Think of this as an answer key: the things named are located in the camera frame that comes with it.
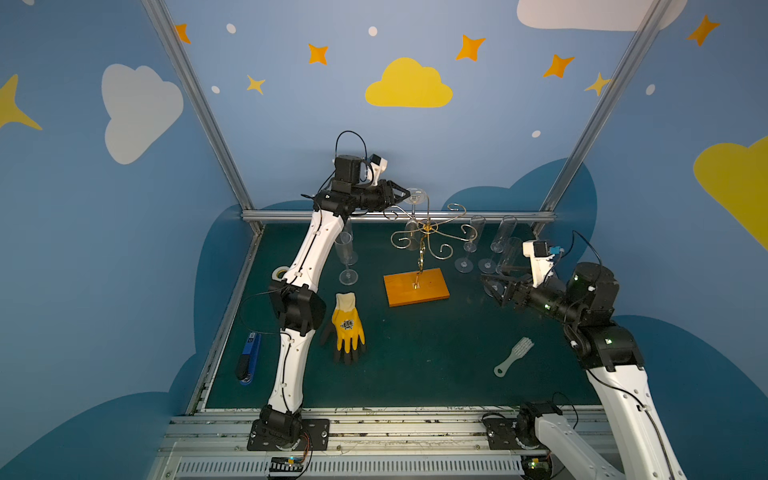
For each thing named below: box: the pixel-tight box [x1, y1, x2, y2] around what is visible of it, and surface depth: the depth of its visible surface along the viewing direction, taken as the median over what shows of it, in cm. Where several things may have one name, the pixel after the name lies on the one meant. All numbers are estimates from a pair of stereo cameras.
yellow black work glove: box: [320, 292, 366, 365], surface depth 92 cm
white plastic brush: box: [494, 337, 535, 377], surface depth 90 cm
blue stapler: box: [236, 332, 262, 386], surface depth 85 cm
